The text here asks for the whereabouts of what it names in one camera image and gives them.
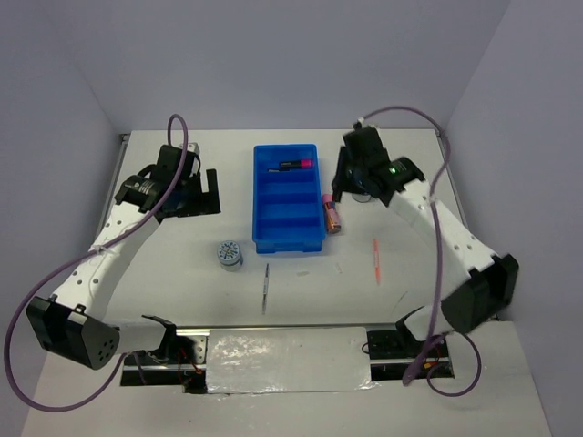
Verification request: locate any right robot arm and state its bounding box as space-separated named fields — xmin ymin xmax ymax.
xmin=332 ymin=126 xmax=519 ymax=356

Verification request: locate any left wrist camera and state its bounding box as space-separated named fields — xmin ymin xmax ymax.
xmin=179 ymin=142 xmax=200 ymax=156

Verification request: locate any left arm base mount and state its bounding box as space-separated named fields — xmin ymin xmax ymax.
xmin=119 ymin=328 xmax=210 ymax=395

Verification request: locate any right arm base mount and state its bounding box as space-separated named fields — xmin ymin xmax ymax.
xmin=361 ymin=330 xmax=454 ymax=381

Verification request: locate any blue plastic compartment tray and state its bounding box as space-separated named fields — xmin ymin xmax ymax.
xmin=252 ymin=144 xmax=326 ymax=254

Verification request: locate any orange thin pen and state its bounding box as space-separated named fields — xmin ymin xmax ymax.
xmin=373 ymin=238 xmax=381 ymax=286

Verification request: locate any left blue tape roll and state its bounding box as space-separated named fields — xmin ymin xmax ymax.
xmin=217 ymin=240 xmax=243 ymax=272

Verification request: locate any pink capped black highlighter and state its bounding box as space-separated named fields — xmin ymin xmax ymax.
xmin=279 ymin=159 xmax=313 ymax=171

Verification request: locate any right blue tape roll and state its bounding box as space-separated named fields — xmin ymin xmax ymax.
xmin=352 ymin=194 xmax=373 ymax=203

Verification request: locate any blue tape roll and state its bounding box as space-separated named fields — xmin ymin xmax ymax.
xmin=217 ymin=240 xmax=243 ymax=272
xmin=352 ymin=194 xmax=373 ymax=203

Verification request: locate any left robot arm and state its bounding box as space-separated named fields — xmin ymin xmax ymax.
xmin=26 ymin=143 xmax=220 ymax=370

